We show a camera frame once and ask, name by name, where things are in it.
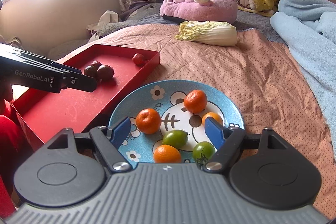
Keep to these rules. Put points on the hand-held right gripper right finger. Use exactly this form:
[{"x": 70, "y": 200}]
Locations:
[{"x": 214, "y": 132}]

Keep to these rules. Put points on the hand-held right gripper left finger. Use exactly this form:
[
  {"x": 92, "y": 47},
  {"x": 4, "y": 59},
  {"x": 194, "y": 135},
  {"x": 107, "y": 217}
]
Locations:
[{"x": 122, "y": 132}]

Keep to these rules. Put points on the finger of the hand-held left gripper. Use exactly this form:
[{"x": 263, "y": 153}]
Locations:
[
  {"x": 84, "y": 82},
  {"x": 71, "y": 69}
]

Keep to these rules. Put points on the dark brown tomato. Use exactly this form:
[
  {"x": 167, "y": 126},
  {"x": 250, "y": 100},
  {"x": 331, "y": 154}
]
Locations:
[
  {"x": 105, "y": 72},
  {"x": 90, "y": 71}
]

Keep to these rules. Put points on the small orange kumquat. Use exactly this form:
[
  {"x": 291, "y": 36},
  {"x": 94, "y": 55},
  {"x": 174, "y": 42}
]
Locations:
[{"x": 213, "y": 117}]

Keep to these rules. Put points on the green tomato with stem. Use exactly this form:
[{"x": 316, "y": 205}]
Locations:
[{"x": 203, "y": 150}]

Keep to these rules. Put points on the wrinkled dark red fruit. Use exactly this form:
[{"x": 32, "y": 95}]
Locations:
[{"x": 95, "y": 63}]

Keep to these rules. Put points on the red tray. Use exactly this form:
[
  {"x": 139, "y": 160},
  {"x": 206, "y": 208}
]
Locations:
[{"x": 73, "y": 106}]

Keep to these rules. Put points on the large tangerine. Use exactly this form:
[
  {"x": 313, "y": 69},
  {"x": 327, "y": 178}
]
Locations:
[
  {"x": 167, "y": 154},
  {"x": 195, "y": 101},
  {"x": 148, "y": 121}
]

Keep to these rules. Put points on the small red fruit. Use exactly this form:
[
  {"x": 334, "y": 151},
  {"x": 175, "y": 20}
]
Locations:
[{"x": 138, "y": 58}]

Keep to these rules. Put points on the blue cartoon bear plate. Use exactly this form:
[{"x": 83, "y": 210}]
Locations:
[{"x": 168, "y": 87}]

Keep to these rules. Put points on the person's left hand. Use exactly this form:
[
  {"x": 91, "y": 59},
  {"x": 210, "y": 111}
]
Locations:
[{"x": 5, "y": 94}]

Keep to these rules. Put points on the grey fuzzy pillow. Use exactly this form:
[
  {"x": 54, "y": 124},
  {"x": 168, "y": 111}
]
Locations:
[{"x": 113, "y": 28}]

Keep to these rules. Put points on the white plastic bag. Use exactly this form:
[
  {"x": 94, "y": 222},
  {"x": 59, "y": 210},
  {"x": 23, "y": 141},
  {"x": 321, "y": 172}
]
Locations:
[{"x": 106, "y": 19}]

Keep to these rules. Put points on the orange dotted bed cover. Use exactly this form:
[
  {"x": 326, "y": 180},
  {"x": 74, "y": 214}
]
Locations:
[{"x": 262, "y": 82}]

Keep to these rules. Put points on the person's red pants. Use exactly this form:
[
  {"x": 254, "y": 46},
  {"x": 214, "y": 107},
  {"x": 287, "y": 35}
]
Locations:
[{"x": 10, "y": 140}]

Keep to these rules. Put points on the grey plush toy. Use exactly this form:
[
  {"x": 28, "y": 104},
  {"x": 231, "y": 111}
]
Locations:
[{"x": 147, "y": 10}]

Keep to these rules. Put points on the napa cabbage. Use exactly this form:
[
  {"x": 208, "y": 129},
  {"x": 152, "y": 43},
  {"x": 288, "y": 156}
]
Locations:
[{"x": 210, "y": 33}]

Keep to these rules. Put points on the grey bed sheet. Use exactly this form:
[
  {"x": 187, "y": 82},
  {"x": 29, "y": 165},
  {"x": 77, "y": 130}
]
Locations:
[{"x": 257, "y": 19}]

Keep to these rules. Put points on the pink plush toy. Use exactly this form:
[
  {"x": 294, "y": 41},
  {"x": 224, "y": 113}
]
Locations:
[{"x": 199, "y": 8}]

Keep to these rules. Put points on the light blue fleece blanket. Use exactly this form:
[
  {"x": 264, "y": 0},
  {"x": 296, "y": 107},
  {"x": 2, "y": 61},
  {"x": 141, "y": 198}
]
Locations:
[{"x": 309, "y": 29}]

